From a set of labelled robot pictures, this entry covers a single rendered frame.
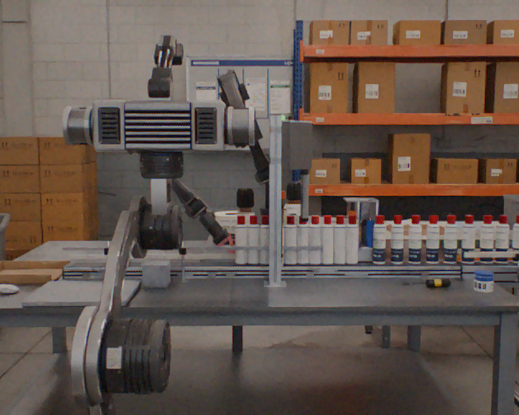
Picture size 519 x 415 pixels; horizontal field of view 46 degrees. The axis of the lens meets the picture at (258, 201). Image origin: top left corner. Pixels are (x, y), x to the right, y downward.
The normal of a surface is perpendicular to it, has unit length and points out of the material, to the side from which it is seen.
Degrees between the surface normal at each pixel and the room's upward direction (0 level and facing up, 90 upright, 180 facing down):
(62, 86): 90
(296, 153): 90
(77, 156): 90
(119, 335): 41
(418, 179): 91
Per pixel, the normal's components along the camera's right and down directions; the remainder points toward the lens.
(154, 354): -0.01, -0.30
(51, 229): 0.08, 0.10
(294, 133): 0.83, 0.06
